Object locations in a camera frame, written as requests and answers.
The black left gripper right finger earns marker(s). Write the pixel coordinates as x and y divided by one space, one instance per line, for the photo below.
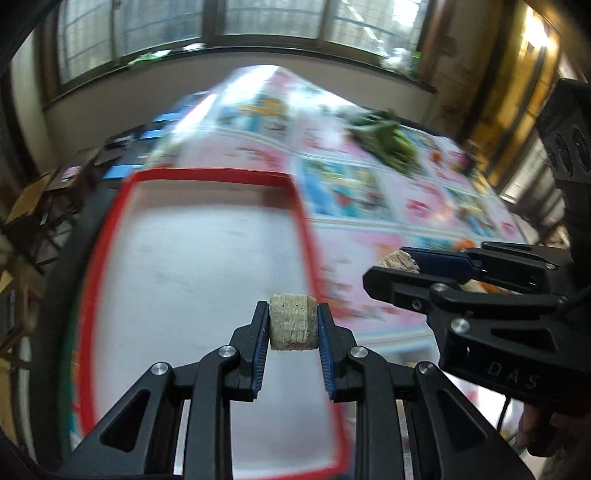
410 419

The beige sugarcane chunk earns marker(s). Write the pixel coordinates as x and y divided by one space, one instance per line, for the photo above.
293 322

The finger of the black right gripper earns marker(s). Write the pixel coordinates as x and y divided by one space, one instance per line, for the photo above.
528 295
512 266

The red rimmed white tray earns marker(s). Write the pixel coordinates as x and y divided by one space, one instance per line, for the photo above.
181 260

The beige sugarcane piece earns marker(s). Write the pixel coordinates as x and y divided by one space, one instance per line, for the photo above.
399 260

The green leafy vegetable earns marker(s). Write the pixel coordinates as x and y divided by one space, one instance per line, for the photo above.
380 134

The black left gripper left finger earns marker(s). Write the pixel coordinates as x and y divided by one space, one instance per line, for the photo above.
137 437

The colourful fruit print tablecloth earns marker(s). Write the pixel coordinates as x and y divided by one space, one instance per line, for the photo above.
266 118

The right hand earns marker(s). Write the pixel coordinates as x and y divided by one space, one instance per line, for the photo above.
564 442

